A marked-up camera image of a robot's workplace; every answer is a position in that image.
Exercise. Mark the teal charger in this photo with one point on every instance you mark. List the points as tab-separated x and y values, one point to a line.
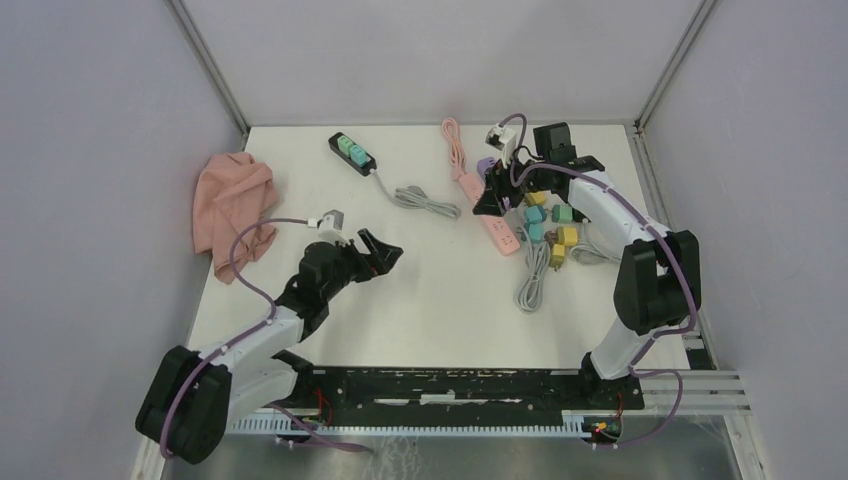
534	233
344	144

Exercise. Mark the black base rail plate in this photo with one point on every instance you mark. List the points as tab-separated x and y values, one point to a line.
444	397

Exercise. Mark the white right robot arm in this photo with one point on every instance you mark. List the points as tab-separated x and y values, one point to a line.
658	285

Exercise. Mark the pink power strip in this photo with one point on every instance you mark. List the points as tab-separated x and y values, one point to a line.
498	229

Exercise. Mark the yellow usb charger plug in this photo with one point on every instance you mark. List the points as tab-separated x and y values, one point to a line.
535	199

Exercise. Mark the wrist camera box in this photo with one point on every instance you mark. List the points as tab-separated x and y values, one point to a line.
329	227
505	140

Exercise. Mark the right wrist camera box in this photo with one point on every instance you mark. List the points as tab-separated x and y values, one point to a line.
505	140

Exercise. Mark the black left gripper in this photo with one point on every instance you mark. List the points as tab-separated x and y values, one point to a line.
381	259

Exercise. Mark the pink cloth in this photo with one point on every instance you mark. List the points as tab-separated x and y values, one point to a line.
233	192

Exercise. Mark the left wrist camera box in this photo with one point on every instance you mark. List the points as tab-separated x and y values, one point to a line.
329	227

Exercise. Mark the black power strip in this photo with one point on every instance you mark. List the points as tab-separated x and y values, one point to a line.
364	171

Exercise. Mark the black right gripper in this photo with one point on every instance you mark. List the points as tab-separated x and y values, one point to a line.
499	184

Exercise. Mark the green charger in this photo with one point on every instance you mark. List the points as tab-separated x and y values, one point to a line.
562	214

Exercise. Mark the teal usb charger plug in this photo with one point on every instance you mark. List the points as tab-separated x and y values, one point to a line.
535	214

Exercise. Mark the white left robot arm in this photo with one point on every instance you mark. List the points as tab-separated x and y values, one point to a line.
196	395

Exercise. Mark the purple power strip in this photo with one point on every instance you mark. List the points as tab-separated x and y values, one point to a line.
484	165

